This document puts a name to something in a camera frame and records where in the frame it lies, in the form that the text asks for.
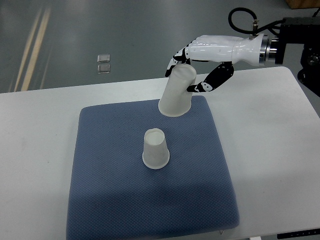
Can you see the blue grey fabric cushion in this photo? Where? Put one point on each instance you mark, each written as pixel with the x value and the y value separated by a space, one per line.
pixel 114 196

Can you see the black stand leg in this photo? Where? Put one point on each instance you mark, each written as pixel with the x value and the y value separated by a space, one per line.
pixel 316 12

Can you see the brown wooden furniture corner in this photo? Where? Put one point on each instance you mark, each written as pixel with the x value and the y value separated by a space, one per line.
pixel 303 4

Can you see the white paper cup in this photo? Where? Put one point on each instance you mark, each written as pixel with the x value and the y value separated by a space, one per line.
pixel 155 154
pixel 176 101

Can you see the upper metal floor plate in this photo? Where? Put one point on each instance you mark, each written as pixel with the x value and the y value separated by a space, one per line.
pixel 103 58

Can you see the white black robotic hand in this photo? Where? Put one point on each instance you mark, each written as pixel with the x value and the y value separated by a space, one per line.
pixel 226 50

